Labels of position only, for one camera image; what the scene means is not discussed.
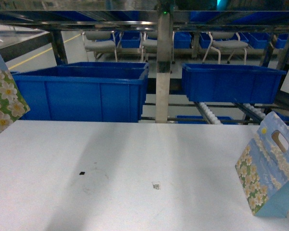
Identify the flower gift bag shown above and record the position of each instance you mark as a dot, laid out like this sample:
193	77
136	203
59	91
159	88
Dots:
12	104
263	169

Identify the blue bin at left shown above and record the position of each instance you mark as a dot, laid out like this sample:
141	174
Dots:
85	91

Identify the blue bin behind table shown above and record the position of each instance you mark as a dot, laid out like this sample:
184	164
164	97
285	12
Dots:
230	83

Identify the grey chair with white frame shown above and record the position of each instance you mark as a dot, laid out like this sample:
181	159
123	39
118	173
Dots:
225	41

